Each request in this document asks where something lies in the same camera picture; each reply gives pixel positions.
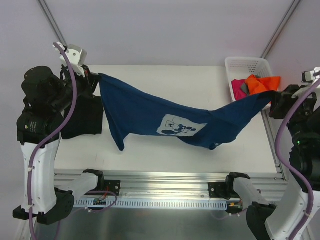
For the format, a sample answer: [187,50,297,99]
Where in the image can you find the blue t shirt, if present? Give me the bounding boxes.
[99,74,276,151]

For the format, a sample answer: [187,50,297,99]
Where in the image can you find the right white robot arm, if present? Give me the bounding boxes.
[223,84,320,240]

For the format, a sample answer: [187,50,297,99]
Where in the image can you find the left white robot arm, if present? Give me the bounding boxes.
[13,65,105,225]

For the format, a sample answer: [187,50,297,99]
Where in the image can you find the folded black t shirt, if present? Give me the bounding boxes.
[60,96,104,140]

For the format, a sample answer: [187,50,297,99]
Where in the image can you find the orange t shirt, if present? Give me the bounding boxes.
[244,74,282,95]

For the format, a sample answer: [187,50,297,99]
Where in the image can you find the grey t shirt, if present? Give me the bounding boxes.
[240,83,250,96]

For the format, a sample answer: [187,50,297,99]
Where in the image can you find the pink t shirt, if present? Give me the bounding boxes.
[231,79,247,101]

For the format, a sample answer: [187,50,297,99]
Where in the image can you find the white plastic laundry basket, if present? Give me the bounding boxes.
[225,57,274,102]

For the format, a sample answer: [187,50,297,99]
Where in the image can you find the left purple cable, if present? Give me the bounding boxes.
[27,42,118,240]

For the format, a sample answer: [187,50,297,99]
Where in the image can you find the purple cable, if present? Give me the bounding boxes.
[27,42,118,240]
[212,78,320,240]

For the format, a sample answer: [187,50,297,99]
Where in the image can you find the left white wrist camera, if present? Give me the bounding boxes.
[53,42,87,77]

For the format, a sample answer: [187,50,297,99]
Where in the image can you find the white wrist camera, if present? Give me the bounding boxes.
[302,67,320,84]
[53,42,87,77]

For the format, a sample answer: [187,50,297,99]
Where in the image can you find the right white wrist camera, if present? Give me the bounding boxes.
[302,67,320,84]

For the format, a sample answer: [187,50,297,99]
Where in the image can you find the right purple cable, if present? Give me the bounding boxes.
[212,78,320,240]

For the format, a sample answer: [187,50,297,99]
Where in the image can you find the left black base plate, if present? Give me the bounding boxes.
[104,180,121,196]

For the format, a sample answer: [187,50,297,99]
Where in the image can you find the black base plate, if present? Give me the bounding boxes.
[208,182,239,200]
[104,180,121,196]

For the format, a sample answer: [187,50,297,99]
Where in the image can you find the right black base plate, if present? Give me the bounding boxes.
[208,182,239,200]

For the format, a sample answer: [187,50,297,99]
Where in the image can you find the white slotted cable duct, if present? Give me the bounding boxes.
[74,197,228,211]

